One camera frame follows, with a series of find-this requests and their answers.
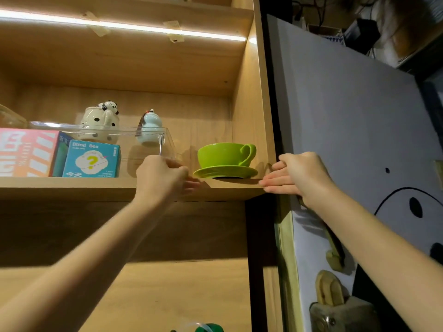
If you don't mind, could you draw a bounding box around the clear acrylic tray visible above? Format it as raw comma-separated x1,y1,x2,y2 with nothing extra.
29,120,177,177

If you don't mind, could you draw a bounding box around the person's right forearm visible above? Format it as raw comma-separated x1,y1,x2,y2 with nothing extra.
304,181,443,332

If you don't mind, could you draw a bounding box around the piece of clear tape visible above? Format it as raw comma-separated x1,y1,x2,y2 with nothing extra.
81,11,111,38
162,20,185,44

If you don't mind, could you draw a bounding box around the white door with black drawing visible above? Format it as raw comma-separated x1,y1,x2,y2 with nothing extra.
266,14,443,332

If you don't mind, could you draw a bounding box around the clear glass jar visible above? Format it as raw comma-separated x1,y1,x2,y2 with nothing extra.
0,104,28,130

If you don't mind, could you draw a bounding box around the pink striped box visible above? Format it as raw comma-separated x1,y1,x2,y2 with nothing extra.
0,127,73,178

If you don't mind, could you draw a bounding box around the brass door lock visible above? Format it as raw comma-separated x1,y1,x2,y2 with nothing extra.
309,295,381,332

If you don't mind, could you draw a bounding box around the black box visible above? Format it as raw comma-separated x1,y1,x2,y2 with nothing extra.
344,18,381,55

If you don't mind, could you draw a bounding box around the person's left forearm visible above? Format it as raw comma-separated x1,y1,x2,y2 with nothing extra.
0,198,167,332

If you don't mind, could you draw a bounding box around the green saucer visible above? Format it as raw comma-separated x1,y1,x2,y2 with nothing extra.
192,165,259,179

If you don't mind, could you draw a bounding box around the light blue gourd figurine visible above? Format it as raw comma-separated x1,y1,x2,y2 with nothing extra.
136,109,163,146

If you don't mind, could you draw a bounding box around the spotted dog ceramic figurine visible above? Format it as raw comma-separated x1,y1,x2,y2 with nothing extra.
78,101,120,142

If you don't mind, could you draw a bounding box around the LED light strip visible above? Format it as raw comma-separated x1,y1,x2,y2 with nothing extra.
0,9,247,42

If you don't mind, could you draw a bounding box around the person's left hand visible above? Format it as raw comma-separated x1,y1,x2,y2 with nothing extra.
135,154,201,208

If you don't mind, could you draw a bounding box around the person's right hand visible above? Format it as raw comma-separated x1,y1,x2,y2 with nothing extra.
258,152,335,211

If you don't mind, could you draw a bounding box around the beige latch lever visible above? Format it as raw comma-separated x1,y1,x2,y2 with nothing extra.
315,270,346,307

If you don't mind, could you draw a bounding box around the teal box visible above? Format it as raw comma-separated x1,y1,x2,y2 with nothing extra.
62,140,122,178

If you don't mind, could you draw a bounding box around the green cup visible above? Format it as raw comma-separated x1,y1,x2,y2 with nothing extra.
197,142,257,168

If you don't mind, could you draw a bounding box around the large clear water bottle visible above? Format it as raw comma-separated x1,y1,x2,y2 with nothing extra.
169,321,226,332

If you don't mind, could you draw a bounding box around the pale green door frame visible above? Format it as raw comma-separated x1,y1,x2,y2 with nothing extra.
275,196,305,332

